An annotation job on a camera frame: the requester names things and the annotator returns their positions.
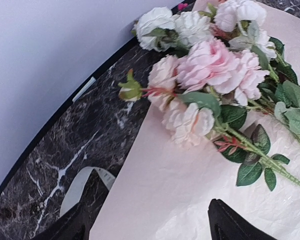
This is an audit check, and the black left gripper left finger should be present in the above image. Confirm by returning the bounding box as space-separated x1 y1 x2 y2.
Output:
32 203 90 240

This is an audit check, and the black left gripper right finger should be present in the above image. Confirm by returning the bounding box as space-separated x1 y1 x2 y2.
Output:
207 199 276 240

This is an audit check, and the cream printed ribbon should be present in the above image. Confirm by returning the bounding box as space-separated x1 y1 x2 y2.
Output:
59 166 116 218

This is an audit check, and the pink fake flower bunch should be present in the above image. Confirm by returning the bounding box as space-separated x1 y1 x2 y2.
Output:
119 39 300 190

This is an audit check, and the pink wrapping paper sheet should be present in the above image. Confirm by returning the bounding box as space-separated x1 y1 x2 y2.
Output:
89 4 300 240

